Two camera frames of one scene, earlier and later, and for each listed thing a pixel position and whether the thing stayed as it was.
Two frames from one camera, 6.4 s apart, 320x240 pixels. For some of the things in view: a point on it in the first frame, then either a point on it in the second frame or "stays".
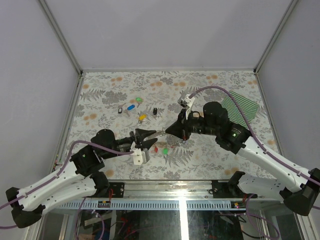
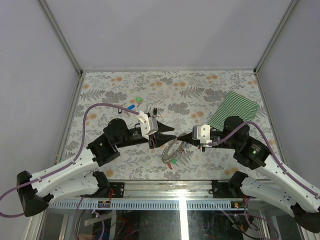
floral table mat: [128, 103] stays
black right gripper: [180, 129] → [188, 138]
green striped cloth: [248, 108] stays
